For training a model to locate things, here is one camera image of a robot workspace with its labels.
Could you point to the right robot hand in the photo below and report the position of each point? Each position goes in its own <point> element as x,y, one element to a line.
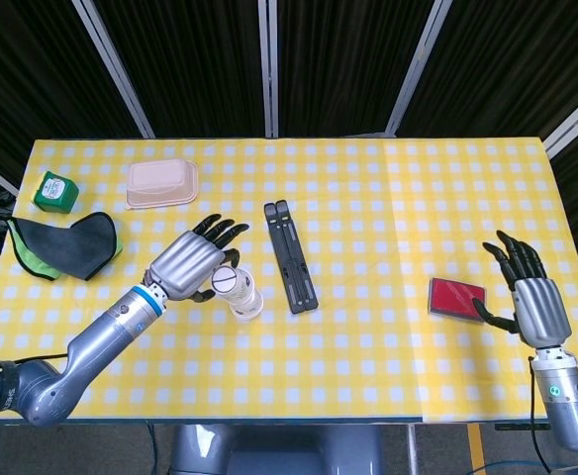
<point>541,312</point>

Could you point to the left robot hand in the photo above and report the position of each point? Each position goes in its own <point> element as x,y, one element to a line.
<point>185,262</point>

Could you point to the paper cup with line mark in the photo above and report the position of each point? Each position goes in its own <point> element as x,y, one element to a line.
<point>227,281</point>

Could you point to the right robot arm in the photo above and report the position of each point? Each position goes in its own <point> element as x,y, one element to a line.
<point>568,406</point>

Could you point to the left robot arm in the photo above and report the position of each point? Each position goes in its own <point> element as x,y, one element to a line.
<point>91,346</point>

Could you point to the pink lunch box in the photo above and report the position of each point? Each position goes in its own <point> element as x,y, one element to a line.
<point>160,183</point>

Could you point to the red flat box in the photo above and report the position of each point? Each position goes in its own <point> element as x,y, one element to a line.
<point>454,299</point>

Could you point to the black folding stand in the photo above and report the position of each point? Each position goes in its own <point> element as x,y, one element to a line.
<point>291,262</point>

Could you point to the dark grey green cloth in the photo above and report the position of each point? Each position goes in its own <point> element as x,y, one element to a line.
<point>71,245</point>

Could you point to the green box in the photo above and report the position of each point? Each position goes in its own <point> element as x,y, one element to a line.
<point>55,192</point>

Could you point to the metal table leg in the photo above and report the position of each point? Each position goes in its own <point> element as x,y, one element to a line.
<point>411,450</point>

